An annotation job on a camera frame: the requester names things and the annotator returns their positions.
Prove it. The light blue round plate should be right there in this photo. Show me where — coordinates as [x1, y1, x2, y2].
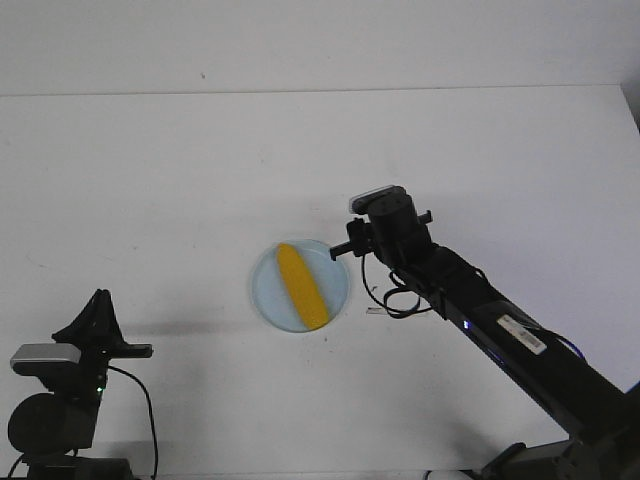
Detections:
[249, 240, 351, 334]

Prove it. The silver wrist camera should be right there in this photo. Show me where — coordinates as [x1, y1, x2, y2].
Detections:
[10, 343, 81, 376]
[348, 185, 406, 215]

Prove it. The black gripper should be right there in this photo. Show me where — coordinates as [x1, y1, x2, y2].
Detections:
[52, 289, 153, 388]
[329, 193, 433, 268]

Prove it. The small white object bottom edge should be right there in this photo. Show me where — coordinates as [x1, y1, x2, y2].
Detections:
[422, 470, 472, 480]

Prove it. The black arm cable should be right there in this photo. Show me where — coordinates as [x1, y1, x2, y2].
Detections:
[4, 365, 160, 480]
[359, 252, 434, 318]

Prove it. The yellow corn cob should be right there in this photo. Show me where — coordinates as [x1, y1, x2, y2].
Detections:
[276, 243, 330, 331]

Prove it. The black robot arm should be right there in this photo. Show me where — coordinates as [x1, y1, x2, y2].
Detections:
[7, 289, 153, 479]
[330, 186, 639, 479]

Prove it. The thin clear tape strip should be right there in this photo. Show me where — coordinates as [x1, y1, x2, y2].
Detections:
[365, 306, 431, 318]

